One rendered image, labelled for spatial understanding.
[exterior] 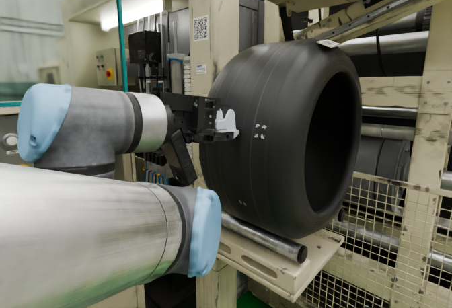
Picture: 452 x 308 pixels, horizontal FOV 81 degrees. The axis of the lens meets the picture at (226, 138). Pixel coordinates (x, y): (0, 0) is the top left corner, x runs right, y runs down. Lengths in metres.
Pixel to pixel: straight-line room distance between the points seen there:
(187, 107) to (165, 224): 0.27
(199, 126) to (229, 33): 0.56
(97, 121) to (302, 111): 0.40
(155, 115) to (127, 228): 0.23
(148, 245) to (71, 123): 0.18
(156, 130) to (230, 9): 0.67
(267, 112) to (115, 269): 0.44
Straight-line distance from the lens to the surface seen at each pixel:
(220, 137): 0.48
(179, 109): 0.44
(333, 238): 1.05
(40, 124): 0.34
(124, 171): 1.09
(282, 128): 0.56
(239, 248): 0.84
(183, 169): 0.47
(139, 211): 0.20
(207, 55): 0.92
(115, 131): 0.36
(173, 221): 0.24
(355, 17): 1.11
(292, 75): 0.60
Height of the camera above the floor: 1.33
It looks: 11 degrees down
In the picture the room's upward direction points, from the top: straight up
